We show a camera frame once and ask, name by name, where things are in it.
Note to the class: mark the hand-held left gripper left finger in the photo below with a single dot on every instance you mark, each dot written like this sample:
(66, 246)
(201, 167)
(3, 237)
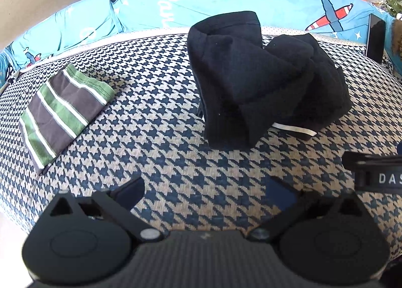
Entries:
(133, 191)

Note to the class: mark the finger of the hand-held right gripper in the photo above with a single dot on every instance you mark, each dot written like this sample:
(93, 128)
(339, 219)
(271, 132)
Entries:
(370, 161)

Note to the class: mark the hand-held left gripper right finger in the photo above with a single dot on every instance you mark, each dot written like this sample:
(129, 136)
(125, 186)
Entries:
(281, 195)

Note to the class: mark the black t-shirt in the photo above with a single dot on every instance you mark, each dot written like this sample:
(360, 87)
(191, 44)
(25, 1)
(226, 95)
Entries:
(251, 81)

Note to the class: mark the houndstooth sofa mat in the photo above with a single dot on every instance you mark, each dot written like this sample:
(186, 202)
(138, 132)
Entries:
(141, 118)

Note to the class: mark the green grey striped folded cloth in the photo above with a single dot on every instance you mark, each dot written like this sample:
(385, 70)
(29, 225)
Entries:
(62, 109)

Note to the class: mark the black smartphone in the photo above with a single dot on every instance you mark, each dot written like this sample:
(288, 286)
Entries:
(376, 38)

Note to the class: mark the blue printed sofa cover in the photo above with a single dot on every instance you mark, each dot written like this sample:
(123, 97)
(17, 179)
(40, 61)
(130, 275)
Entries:
(188, 2)

